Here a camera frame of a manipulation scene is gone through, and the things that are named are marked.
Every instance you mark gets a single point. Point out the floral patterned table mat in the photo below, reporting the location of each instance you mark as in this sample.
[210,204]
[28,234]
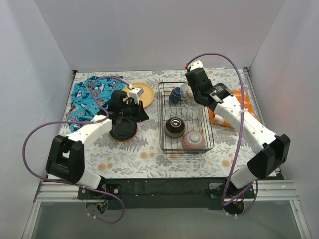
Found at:
[141,157]

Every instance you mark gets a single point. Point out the aluminium frame rail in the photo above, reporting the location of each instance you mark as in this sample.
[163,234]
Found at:
[281,190]

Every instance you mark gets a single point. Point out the orange white folded cloth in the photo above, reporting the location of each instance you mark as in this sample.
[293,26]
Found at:
[229,113]

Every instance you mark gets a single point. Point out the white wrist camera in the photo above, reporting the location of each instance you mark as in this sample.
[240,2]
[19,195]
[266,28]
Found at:
[135,93]
[194,65]

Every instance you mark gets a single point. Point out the dark brown patterned bowl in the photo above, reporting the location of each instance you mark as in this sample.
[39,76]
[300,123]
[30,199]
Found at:
[174,127]

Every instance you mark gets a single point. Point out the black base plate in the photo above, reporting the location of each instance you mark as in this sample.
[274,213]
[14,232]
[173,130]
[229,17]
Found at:
[155,193]

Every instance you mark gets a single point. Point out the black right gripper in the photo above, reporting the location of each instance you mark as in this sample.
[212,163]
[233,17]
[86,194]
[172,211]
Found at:
[193,76]

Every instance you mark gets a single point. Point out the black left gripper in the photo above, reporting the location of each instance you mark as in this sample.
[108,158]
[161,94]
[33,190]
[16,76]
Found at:
[137,111]

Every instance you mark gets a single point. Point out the pink patterned bowl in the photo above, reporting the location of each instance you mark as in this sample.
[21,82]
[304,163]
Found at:
[193,140]

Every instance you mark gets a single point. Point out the black wire dish rack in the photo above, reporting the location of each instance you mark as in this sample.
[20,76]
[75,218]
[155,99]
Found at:
[166,111]

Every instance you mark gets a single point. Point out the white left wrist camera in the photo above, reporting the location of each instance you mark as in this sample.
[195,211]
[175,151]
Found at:
[135,93]

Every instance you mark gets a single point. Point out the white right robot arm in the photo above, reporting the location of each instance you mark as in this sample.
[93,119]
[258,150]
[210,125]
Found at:
[271,150]

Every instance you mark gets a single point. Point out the dark blue mug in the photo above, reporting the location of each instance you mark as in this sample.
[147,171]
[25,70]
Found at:
[175,96]

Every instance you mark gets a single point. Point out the yellow round plate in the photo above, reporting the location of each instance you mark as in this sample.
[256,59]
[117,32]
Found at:
[148,94]

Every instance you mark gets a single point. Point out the black round plate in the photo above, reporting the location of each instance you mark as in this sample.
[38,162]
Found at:
[124,128]

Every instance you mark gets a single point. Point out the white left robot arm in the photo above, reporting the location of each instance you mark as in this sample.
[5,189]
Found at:
[66,158]

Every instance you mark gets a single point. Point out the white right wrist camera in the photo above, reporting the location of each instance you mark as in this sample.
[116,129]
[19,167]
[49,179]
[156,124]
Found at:
[194,65]

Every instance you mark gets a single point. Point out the blue shark print cloth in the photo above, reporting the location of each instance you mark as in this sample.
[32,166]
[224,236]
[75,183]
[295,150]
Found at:
[83,107]

